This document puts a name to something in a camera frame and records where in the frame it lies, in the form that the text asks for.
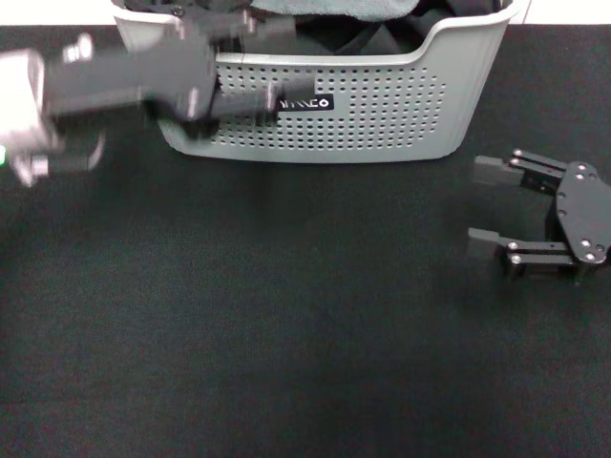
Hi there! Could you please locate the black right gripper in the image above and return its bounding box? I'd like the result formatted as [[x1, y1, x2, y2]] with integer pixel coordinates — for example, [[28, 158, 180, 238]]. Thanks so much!
[[466, 148, 611, 285]]

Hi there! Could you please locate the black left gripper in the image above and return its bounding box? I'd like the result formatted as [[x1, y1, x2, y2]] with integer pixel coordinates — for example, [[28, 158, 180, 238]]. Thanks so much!
[[42, 9, 316, 140]]

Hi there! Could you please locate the grey and yellow microfibre towel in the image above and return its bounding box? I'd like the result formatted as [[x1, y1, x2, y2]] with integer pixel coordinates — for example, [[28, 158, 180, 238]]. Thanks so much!
[[250, 0, 407, 26]]

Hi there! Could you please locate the grey perforated plastic storage box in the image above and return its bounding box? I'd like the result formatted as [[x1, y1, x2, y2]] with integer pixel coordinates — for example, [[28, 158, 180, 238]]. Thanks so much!
[[112, 0, 515, 164]]

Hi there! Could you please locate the black tablecloth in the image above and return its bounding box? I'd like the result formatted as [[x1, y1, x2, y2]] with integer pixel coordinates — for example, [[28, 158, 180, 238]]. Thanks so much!
[[0, 21, 611, 458]]

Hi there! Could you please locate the black crumpled cloth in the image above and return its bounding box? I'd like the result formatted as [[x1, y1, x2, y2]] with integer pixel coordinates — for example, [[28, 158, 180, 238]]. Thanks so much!
[[124, 0, 502, 57]]

